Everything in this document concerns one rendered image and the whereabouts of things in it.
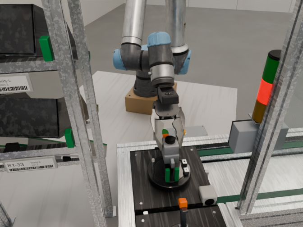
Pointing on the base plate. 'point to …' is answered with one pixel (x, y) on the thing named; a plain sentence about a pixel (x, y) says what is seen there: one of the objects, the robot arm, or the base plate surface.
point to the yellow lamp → (258, 111)
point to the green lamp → (270, 70)
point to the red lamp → (263, 92)
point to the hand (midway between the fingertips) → (170, 145)
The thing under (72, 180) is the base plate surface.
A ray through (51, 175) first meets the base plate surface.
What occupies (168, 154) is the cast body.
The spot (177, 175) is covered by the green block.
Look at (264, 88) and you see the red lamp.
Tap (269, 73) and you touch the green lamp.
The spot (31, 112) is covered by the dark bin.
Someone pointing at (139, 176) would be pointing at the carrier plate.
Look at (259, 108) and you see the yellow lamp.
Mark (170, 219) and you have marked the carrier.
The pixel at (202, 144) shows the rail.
